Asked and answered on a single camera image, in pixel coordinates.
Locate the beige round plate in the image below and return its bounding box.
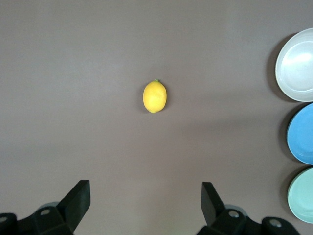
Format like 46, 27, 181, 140
275, 27, 313, 102

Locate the blue round plate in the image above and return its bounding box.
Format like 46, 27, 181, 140
286, 102, 313, 165

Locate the light green round plate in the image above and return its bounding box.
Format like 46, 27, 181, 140
287, 167, 313, 224

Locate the yellow lemon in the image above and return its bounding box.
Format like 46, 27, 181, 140
142, 78, 168, 114

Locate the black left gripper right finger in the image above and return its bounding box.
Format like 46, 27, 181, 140
195, 181, 301, 235

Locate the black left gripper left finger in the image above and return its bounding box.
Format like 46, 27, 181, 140
0, 180, 91, 235

